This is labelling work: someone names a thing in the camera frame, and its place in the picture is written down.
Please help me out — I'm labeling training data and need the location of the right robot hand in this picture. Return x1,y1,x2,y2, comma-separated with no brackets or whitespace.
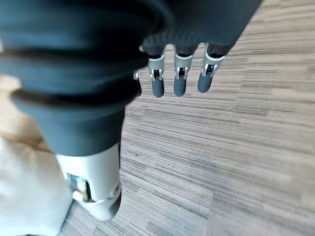
0,0,264,221

